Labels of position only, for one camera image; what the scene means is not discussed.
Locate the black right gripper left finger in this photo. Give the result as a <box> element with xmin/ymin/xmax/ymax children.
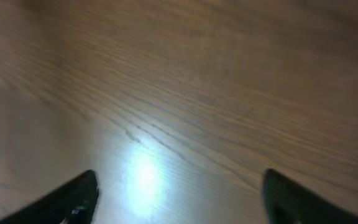
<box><xmin>0</xmin><ymin>170</ymin><xmax>99</xmax><ymax>224</ymax></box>

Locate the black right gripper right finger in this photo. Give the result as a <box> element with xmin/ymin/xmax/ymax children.
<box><xmin>262</xmin><ymin>169</ymin><xmax>358</xmax><ymax>224</ymax></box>

